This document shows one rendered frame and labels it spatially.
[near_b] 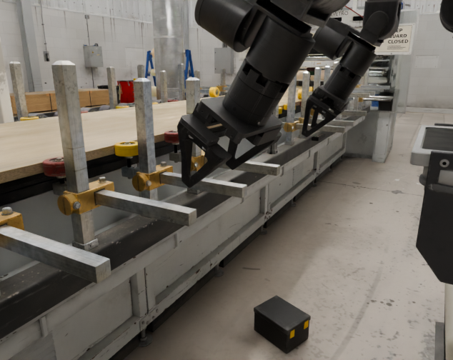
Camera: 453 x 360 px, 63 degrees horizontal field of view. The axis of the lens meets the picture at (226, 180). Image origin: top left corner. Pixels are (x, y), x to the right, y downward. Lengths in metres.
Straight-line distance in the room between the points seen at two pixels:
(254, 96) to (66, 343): 1.19
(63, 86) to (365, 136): 4.51
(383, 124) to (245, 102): 4.55
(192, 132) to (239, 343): 1.42
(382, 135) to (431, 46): 6.45
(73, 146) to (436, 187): 0.73
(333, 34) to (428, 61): 10.38
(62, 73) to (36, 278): 0.45
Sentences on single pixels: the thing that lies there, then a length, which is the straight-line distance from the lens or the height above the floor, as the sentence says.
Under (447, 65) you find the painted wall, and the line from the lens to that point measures 11.18.
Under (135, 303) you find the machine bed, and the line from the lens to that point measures 1.61.
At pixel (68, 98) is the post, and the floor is 1.07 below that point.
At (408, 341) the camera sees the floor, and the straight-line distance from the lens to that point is 1.92.
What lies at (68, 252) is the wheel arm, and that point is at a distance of 0.67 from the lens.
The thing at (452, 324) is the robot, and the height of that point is 0.80.
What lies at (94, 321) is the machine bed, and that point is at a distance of 1.49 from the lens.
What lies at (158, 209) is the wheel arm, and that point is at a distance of 0.83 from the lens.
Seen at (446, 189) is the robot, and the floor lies 1.01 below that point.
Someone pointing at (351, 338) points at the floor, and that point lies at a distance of 1.85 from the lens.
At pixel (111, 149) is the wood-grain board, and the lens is 1.23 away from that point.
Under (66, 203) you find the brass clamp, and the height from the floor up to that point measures 0.84.
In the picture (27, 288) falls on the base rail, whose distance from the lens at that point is 0.90.
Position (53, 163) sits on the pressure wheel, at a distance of 1.03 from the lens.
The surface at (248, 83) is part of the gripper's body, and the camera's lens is 0.40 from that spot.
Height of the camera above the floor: 1.14
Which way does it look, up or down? 17 degrees down
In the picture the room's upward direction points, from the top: straight up
